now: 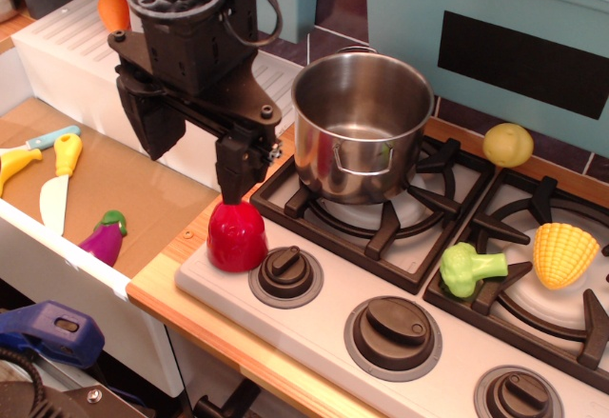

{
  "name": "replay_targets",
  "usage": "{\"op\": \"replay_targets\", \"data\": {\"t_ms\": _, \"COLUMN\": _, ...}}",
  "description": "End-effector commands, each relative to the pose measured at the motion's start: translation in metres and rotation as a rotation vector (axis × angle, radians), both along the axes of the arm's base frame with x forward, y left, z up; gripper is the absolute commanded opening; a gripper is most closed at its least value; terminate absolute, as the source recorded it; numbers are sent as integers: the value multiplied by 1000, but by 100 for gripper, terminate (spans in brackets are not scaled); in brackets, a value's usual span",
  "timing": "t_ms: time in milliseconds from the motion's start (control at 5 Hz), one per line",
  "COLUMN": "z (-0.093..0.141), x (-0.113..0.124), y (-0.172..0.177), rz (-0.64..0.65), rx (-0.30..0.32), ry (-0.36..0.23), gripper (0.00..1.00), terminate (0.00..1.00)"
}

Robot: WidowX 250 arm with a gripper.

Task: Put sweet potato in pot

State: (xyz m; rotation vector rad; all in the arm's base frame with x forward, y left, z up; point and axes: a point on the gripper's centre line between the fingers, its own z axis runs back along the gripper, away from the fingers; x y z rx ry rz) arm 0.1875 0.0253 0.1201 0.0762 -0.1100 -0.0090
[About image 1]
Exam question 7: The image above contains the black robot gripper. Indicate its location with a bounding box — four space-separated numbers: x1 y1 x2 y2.
108 0 283 205

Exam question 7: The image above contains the red toy bell pepper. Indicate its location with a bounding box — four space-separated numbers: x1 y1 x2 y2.
206 202 268 273

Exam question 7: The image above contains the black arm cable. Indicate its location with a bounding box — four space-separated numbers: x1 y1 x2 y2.
124 0 284 49

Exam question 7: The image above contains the right black stove knob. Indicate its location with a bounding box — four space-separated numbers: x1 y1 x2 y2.
474 366 565 418

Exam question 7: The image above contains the orange toy carrot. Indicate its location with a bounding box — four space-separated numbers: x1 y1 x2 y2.
97 0 131 32

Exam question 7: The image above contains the stainless steel pot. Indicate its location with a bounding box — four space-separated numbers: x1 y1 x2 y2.
292 49 435 205

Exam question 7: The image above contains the teal toy oven cabinet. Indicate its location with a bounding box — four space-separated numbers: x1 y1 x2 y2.
246 0 609 139

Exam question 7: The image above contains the purple toy eggplant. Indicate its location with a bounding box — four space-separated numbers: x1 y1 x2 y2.
79 209 128 267

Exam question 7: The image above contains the yellow toy corn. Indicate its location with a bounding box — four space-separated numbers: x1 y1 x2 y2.
533 223 599 290

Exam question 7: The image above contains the yellow toy potato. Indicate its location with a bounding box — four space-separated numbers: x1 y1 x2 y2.
482 123 534 168

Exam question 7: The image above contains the middle black stove knob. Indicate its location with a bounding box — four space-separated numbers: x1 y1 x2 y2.
344 296 442 383

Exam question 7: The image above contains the right black stove grate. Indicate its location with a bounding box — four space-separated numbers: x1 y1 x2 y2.
423 170 608 392

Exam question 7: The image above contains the yellow handled toy knife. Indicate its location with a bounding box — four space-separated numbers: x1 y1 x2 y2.
39 133 83 235

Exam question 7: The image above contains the black stove grate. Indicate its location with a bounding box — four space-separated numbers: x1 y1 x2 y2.
250 138 495 294
423 170 608 392

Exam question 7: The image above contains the black stove knob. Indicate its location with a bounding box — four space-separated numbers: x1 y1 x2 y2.
344 296 442 383
248 246 324 309
474 366 565 418

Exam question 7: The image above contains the yellow toy banana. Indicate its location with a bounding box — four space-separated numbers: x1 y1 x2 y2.
0 149 42 193

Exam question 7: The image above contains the left black stove knob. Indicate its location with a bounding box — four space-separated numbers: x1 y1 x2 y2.
248 246 324 309

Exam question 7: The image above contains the white toy sink basin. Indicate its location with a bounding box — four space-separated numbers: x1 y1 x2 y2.
0 0 305 398

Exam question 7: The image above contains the grey toy stove top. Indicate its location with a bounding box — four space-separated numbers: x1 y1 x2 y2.
174 131 609 418

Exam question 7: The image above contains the green toy broccoli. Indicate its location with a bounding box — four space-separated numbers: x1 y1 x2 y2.
440 242 508 298

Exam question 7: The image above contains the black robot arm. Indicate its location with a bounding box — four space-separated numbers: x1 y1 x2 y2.
108 0 282 205

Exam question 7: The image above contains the left black stove grate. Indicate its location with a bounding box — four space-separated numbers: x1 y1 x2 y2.
250 138 495 294

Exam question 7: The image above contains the blue clamp tool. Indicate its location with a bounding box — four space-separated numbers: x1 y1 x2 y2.
1 300 105 368

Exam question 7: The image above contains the blue handled toy knife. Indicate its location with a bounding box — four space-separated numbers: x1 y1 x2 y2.
0 125 81 155

